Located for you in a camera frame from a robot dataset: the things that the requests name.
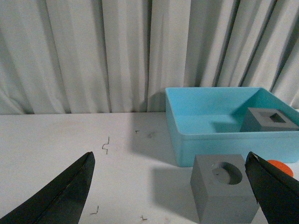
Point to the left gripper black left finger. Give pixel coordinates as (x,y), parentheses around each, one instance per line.
(61,201)

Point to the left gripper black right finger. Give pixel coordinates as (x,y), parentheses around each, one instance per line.
(276,192)

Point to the orange cylinder with white digits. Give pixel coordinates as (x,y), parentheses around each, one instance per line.
(282,166)

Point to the gray cube with round hole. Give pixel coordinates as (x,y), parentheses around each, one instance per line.
(221,190)

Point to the gray cube with square hole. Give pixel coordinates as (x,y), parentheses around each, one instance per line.
(266,120)

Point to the light blue plastic box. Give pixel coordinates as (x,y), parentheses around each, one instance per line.
(208,120)

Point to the white pleated curtain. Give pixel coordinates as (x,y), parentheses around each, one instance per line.
(89,56)

